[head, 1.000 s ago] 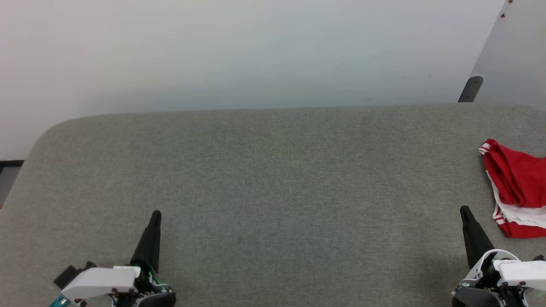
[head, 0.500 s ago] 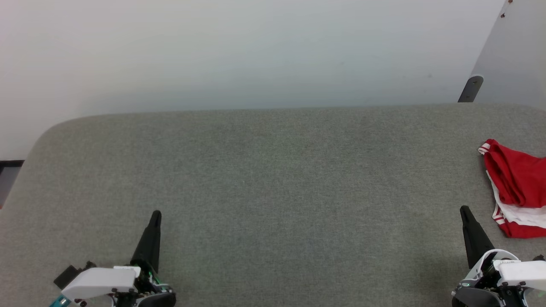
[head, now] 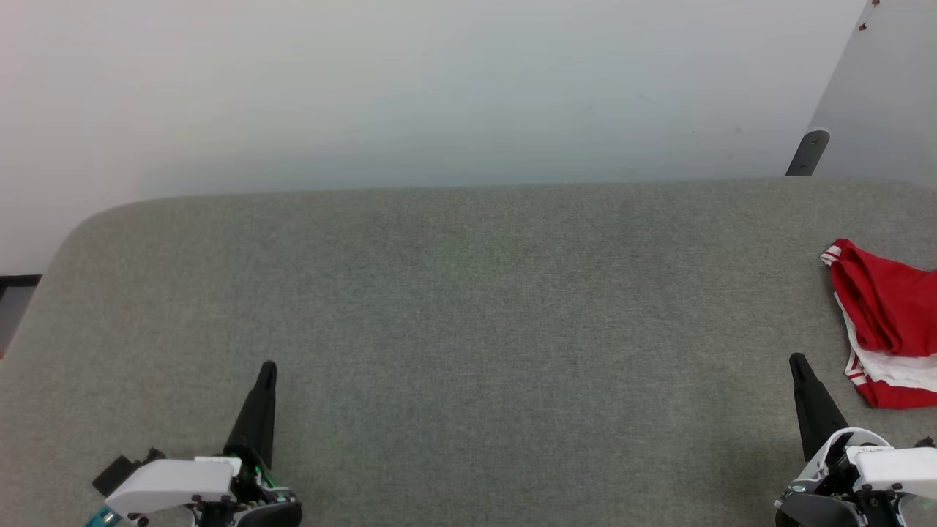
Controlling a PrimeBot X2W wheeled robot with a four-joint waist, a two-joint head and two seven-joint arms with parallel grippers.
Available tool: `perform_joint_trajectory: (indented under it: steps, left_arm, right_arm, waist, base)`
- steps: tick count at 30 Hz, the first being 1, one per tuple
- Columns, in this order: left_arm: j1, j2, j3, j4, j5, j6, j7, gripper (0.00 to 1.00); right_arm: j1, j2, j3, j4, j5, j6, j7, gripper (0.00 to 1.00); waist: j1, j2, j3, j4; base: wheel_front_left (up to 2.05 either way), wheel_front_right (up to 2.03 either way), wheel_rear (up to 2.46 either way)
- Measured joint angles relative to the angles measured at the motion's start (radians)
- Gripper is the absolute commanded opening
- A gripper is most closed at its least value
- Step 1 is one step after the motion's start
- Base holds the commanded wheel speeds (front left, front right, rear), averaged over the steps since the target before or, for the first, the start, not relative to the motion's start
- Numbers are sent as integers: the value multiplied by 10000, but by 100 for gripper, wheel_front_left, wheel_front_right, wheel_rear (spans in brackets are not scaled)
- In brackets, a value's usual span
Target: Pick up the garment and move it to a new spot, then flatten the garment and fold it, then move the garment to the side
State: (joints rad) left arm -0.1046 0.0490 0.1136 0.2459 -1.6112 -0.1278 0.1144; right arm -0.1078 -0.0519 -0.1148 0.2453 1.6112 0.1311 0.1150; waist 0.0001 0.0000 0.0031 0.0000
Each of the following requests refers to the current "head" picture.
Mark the teal left camera connector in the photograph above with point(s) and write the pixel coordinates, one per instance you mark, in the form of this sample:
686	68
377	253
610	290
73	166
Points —
102	518

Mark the grey fabric sofa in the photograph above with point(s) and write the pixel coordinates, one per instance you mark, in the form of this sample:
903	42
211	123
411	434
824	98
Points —
454	329

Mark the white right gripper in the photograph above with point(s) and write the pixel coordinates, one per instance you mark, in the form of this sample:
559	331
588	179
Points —
878	483

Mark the red and white jersey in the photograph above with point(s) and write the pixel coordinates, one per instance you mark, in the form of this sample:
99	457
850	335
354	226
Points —
893	307

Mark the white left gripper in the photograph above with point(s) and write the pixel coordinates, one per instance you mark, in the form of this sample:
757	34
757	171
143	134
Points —
172	483

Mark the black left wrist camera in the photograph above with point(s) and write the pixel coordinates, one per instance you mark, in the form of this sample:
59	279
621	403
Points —
117	472

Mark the light grey wall board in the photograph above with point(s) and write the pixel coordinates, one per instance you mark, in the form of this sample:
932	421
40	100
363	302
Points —
886	88

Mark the dark grey slanted post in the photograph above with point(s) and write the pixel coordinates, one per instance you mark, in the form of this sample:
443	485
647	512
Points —
809	152

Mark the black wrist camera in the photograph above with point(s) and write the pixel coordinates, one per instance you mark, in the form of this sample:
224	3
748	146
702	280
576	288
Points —
117	472
928	443

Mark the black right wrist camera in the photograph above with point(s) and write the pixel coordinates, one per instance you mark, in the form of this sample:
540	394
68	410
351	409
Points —
928	443

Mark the black framed floor panel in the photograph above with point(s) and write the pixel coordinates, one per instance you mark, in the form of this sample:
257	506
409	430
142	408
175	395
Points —
15	307

